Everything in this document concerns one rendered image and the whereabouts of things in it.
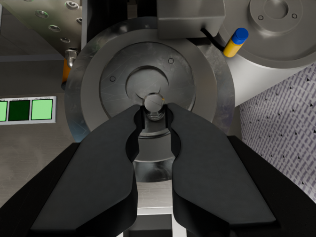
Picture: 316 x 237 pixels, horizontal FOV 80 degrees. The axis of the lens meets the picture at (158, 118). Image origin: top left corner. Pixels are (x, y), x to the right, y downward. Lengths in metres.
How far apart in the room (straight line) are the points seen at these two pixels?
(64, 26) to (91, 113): 0.35
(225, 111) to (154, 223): 0.48
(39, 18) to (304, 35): 0.44
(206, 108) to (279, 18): 0.11
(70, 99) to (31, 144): 0.42
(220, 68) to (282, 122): 0.16
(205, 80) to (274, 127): 0.19
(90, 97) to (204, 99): 0.09
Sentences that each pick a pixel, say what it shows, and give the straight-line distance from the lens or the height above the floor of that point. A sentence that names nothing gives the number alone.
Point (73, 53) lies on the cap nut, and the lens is 0.58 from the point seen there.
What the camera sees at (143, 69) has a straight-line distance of 0.16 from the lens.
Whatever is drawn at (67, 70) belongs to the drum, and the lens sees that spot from 2.07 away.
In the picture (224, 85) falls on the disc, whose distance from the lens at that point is 0.17.
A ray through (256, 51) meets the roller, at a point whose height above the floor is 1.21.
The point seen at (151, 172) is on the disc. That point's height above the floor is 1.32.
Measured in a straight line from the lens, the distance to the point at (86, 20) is 0.22.
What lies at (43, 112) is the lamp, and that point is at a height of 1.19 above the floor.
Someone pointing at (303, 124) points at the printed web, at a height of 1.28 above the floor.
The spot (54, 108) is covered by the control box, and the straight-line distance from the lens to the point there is 0.57.
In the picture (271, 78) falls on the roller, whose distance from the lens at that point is 0.22.
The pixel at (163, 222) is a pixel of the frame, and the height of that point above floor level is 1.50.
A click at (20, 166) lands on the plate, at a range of 0.61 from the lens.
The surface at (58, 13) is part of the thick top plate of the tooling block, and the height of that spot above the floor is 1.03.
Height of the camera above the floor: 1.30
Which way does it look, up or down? 9 degrees down
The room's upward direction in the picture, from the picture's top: 178 degrees clockwise
